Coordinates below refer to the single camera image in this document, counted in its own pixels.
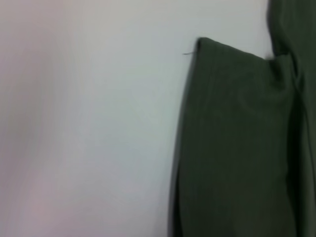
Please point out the dark green t-shirt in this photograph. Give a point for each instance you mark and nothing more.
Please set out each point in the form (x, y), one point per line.
(234, 135)

